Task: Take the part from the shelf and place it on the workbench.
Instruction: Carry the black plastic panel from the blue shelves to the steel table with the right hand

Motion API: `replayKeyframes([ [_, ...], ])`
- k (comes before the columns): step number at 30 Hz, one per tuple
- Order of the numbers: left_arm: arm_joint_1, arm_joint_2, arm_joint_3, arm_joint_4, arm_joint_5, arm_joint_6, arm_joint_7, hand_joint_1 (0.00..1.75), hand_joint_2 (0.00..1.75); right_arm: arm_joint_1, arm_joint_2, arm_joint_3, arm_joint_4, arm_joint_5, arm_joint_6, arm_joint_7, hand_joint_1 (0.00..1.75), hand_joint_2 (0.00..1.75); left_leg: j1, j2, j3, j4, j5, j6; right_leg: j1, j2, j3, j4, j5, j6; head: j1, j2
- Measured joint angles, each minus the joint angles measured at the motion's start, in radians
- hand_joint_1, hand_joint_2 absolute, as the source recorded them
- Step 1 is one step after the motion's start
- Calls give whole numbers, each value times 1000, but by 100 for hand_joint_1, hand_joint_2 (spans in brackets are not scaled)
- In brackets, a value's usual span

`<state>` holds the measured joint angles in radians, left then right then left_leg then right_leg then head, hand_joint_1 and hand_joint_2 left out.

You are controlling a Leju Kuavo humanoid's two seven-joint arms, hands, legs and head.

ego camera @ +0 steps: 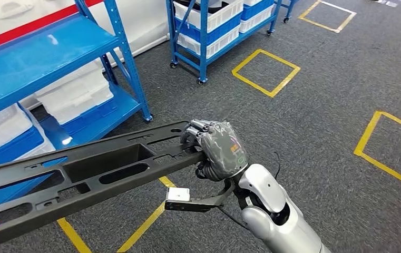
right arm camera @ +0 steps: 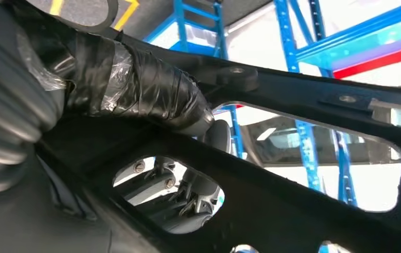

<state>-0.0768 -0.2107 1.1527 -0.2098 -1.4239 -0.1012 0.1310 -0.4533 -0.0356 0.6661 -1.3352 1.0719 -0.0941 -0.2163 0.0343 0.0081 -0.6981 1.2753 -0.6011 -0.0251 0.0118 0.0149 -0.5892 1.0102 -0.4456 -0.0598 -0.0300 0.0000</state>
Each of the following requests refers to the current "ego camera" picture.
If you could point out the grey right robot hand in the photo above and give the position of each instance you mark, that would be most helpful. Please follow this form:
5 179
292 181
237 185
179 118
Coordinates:
224 150

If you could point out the black plastic panel part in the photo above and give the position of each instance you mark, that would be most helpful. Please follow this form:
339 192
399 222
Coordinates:
109 160

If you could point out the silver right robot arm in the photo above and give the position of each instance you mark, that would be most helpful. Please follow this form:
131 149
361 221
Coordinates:
263 188

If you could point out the blue wheeled shelf rack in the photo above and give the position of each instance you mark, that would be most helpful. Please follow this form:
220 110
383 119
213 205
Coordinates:
204 66

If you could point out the large blue metal shelf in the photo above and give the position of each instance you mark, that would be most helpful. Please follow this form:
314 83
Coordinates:
29 59

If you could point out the yellow floor tape square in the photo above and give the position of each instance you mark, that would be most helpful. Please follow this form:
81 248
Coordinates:
336 30
142 226
271 93

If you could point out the white car with red stripe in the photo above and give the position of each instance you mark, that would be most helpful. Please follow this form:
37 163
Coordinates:
144 21

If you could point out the blue rack leg with caster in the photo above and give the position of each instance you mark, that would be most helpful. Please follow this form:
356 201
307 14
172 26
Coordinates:
288 10

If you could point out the black camera bracket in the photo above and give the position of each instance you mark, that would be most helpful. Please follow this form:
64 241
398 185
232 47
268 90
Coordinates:
200 206

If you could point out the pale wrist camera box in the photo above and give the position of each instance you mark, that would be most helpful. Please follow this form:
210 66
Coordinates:
178 195

